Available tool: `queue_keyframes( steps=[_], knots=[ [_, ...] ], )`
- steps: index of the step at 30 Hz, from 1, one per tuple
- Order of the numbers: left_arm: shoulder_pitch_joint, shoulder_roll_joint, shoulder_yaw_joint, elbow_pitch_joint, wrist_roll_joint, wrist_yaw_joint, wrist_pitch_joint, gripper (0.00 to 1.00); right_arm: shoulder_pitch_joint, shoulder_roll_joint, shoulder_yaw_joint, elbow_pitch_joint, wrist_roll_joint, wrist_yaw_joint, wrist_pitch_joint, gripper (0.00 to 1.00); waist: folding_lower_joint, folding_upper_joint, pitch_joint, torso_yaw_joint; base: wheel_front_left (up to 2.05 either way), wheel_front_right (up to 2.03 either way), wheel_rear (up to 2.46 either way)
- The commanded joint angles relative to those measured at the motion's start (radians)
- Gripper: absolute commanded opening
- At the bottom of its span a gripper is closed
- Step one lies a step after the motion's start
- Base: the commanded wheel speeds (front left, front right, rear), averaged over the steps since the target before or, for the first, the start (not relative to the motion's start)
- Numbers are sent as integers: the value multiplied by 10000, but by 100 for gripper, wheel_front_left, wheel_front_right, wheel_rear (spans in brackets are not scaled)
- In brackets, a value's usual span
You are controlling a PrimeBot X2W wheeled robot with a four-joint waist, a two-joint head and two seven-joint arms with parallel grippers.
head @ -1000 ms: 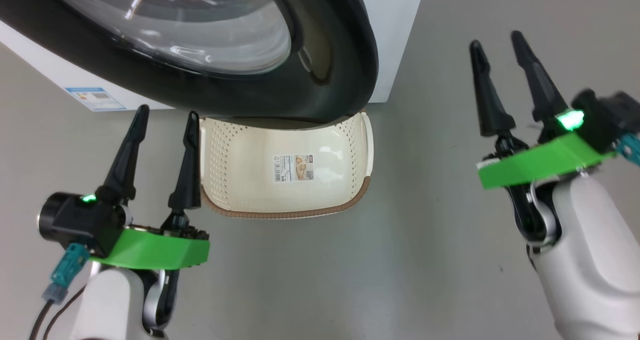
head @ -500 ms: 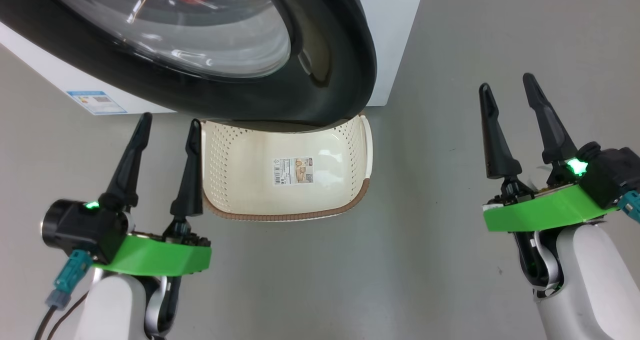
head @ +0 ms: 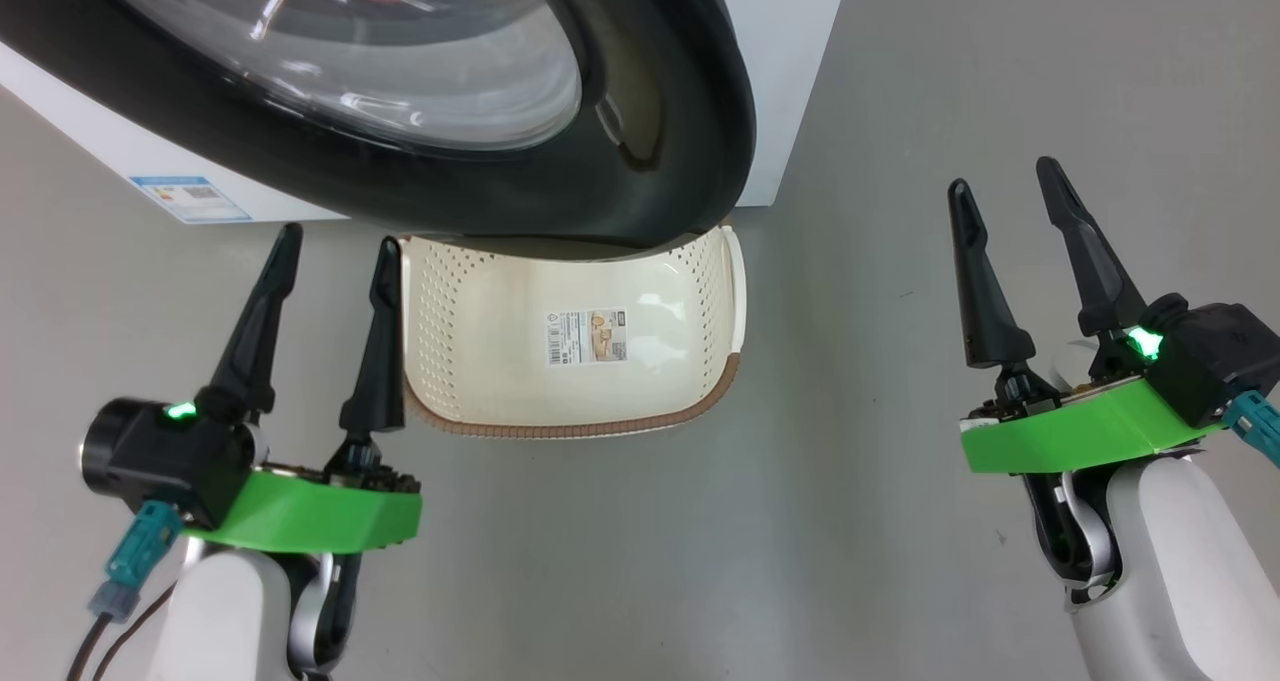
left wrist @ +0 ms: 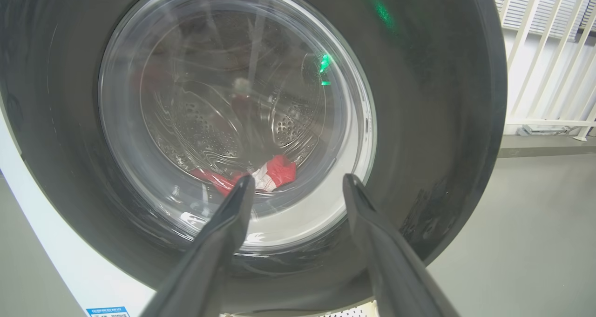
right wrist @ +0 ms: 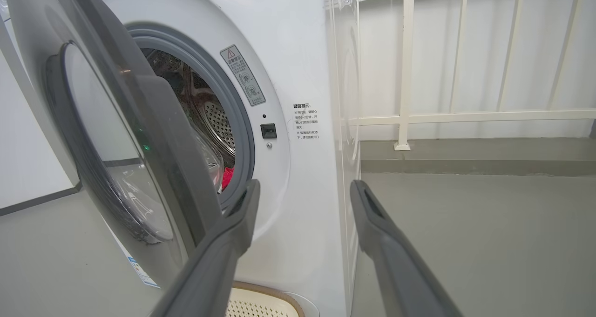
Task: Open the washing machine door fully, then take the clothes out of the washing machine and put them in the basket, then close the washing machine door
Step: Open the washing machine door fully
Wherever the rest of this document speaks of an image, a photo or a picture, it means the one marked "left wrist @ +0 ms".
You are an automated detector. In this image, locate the black round glass machine door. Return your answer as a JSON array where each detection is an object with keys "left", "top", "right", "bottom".
[{"left": 0, "top": 0, "right": 508, "bottom": 315}]

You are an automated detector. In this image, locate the perforated steel drum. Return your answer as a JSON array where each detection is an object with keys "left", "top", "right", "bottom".
[{"left": 140, "top": 10, "right": 326, "bottom": 187}]

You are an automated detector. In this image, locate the white metal railing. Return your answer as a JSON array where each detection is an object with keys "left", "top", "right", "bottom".
[{"left": 498, "top": 0, "right": 596, "bottom": 142}]

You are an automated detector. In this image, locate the blue energy label sticker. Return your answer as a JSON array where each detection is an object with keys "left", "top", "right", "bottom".
[{"left": 86, "top": 306, "right": 131, "bottom": 317}]

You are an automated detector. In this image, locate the grey flat floor box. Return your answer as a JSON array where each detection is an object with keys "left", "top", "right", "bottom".
[{"left": 518, "top": 124, "right": 572, "bottom": 136}]

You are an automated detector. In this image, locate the red and white garment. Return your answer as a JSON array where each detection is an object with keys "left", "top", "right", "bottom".
[{"left": 190, "top": 155, "right": 297, "bottom": 196}]

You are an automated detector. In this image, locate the white louvred window blind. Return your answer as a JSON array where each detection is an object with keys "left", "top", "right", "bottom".
[{"left": 490, "top": 0, "right": 596, "bottom": 40}]

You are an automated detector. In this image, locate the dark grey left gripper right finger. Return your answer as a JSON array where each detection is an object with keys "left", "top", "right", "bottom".
[{"left": 343, "top": 174, "right": 459, "bottom": 317}]

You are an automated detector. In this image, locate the white washing machine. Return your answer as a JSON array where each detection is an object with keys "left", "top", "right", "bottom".
[{"left": 0, "top": 98, "right": 379, "bottom": 317}]

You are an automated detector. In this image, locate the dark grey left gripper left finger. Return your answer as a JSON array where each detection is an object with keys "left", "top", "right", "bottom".
[{"left": 140, "top": 175, "right": 256, "bottom": 317}]

